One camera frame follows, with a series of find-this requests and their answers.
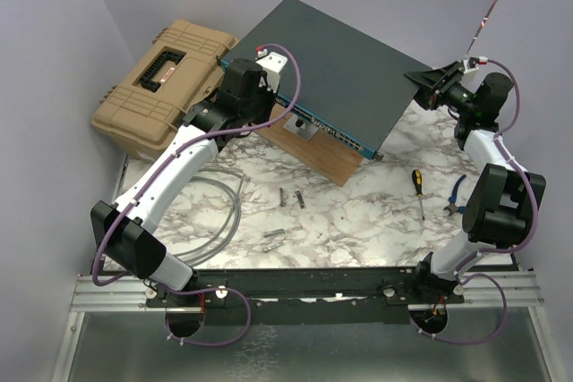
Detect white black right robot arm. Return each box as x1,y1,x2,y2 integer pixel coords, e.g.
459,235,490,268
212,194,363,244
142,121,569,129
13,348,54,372
406,57,546,302

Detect metal switch stand bracket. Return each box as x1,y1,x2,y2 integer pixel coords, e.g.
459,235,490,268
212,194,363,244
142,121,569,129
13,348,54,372
284,115,318,141

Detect blue handled pliers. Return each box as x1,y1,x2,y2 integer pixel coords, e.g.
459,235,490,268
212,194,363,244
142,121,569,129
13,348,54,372
443,174,466,216

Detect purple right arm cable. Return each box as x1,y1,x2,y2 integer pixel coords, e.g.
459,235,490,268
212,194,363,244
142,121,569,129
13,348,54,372
418,57,541,345

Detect tan plastic tool case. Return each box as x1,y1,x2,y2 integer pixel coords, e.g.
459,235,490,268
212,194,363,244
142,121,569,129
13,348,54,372
91,20,238,163

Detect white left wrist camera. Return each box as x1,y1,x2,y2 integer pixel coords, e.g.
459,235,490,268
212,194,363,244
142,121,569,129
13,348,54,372
256,47,288,92

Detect wooden base board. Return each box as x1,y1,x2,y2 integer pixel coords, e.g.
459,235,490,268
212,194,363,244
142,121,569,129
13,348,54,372
256,114,363,187

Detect yellow black screwdriver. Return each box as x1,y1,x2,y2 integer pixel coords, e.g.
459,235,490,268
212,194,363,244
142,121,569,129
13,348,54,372
412,169,425,221

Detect grey coiled network cable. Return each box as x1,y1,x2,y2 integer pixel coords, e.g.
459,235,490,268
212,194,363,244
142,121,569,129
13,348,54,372
174,166,252,266

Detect dark blue network switch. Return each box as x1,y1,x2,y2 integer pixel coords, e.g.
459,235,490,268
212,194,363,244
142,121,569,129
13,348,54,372
221,0,429,159

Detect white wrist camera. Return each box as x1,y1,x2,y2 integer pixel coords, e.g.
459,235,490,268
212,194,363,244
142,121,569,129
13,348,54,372
256,47,288,92
462,56,489,75

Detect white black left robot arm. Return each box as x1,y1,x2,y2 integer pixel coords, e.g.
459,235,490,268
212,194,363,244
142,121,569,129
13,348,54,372
90,52,288,306

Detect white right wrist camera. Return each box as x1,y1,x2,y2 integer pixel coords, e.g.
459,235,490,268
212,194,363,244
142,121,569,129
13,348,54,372
462,56,489,75

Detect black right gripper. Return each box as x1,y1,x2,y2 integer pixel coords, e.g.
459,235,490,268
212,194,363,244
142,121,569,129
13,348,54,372
402,62,476,116

